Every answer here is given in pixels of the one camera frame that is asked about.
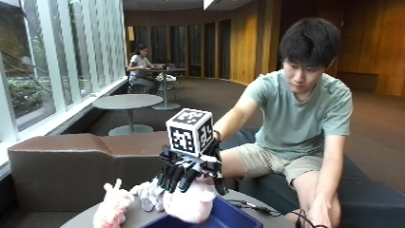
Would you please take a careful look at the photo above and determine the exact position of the round pink plush toy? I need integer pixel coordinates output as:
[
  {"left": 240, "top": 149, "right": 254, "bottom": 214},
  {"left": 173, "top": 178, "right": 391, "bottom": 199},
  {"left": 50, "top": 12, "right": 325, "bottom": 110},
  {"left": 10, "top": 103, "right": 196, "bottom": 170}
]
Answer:
[{"left": 162, "top": 176, "right": 217, "bottom": 224}]

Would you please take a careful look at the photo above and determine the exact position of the white grey plush toy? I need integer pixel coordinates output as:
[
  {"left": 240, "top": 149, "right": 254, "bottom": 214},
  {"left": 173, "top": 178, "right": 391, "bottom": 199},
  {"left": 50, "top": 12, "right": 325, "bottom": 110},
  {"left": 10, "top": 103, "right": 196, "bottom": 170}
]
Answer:
[{"left": 129, "top": 180, "right": 166, "bottom": 213}]

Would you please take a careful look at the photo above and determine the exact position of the blue plastic bin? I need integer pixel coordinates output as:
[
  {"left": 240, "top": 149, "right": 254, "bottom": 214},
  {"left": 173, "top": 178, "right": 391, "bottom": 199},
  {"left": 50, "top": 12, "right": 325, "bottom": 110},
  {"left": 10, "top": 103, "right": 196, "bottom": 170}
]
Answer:
[{"left": 140, "top": 195, "right": 266, "bottom": 228}]

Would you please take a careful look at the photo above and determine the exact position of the white marker cube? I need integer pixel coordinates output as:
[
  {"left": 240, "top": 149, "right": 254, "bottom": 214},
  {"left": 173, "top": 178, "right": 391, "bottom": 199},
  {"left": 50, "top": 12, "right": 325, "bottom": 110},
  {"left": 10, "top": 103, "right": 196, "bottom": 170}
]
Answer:
[{"left": 164, "top": 107, "right": 216, "bottom": 158}]

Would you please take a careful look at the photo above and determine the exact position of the pink plush toy with ears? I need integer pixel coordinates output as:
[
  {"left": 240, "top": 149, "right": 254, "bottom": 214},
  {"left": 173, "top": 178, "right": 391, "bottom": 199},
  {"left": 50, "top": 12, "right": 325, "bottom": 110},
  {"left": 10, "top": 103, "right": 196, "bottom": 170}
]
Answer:
[{"left": 92, "top": 178, "right": 136, "bottom": 228}]

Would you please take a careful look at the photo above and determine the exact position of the brown leather bench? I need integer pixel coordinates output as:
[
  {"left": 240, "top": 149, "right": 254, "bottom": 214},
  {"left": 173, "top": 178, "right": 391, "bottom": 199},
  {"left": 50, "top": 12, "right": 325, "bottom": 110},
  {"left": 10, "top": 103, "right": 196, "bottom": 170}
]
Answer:
[{"left": 6, "top": 130, "right": 170, "bottom": 212}]

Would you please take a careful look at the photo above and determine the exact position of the low round grey table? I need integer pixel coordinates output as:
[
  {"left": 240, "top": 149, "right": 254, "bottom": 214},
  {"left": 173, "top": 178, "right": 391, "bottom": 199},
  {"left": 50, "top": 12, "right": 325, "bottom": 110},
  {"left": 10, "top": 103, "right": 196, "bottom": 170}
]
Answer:
[{"left": 90, "top": 93, "right": 165, "bottom": 137}]

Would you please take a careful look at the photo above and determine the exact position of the the person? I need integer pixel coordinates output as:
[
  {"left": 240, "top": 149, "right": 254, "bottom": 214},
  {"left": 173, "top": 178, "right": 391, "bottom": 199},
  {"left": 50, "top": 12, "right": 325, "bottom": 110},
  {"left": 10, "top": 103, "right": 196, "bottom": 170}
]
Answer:
[{"left": 213, "top": 17, "right": 354, "bottom": 228}]

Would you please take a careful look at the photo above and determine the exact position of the dark blue sofa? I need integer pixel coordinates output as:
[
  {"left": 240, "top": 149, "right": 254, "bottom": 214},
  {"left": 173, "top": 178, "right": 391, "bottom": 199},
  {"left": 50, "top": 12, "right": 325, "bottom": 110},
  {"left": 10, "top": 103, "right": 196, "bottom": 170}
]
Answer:
[{"left": 218, "top": 125, "right": 405, "bottom": 228}]

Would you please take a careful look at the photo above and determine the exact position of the black cable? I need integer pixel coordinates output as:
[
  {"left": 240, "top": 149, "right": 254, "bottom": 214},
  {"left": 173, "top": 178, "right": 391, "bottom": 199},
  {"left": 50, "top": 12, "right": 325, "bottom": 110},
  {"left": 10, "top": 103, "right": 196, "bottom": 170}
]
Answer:
[{"left": 226, "top": 198, "right": 331, "bottom": 228}]

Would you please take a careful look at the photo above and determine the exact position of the tall round pedestal table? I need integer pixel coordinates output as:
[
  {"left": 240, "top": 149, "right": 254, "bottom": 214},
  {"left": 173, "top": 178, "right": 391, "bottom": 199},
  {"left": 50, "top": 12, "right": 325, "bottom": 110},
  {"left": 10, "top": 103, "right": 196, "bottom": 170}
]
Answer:
[{"left": 142, "top": 66, "right": 189, "bottom": 111}]

